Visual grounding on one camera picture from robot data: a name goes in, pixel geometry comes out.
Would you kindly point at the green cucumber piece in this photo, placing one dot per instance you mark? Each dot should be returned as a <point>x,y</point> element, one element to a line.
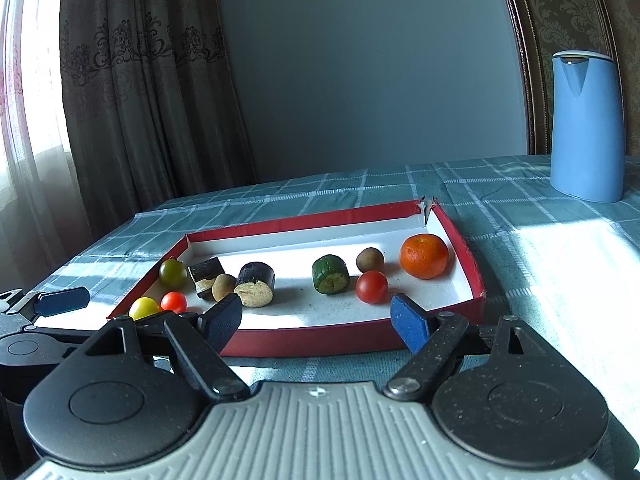
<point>330,272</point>

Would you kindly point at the short eggplant piece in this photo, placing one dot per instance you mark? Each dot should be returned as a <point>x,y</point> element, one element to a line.
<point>204,270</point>

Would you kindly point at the green tomato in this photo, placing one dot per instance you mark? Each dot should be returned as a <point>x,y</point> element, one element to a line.
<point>172,272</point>

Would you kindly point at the orange mandarin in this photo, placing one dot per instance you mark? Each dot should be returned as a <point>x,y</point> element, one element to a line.
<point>424,256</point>

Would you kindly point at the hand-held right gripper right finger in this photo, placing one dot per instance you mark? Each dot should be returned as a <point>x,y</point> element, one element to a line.
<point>407,322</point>

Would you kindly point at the teal checked tablecloth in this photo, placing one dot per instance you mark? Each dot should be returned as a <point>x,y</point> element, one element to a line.
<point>550,270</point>

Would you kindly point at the large red cherry tomato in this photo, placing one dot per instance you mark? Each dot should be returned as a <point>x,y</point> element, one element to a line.
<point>371,286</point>

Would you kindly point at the small red cherry tomato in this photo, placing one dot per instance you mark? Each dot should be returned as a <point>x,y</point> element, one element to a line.
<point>173,301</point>

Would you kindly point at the yellow cherry tomato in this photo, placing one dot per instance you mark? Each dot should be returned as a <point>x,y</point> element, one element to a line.
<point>144,307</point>

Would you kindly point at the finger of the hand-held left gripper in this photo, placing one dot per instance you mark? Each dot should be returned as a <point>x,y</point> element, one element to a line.
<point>60,334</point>
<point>60,301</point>

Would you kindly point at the dark wooden wall frame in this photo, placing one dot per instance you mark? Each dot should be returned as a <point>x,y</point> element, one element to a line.
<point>532,85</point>

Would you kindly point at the brown patterned curtain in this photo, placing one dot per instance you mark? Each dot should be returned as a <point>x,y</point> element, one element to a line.
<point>150,85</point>

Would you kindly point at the small brown potato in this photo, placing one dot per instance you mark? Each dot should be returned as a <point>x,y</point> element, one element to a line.
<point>223,287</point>

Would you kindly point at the white sheer curtain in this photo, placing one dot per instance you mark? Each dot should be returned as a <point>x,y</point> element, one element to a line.
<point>30,135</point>

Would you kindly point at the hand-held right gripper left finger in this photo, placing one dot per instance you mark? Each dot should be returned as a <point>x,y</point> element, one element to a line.
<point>225,320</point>

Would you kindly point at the red cardboard box lid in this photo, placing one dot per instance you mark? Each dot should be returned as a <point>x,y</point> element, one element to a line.
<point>300,305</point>

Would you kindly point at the brown longan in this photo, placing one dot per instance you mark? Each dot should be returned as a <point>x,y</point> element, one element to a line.
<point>370,259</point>

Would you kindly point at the blue electric kettle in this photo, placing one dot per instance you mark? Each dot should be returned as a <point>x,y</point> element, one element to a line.
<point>587,135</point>

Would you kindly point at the thick eggplant piece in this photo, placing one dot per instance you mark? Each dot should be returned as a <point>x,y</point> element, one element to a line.
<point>255,280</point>

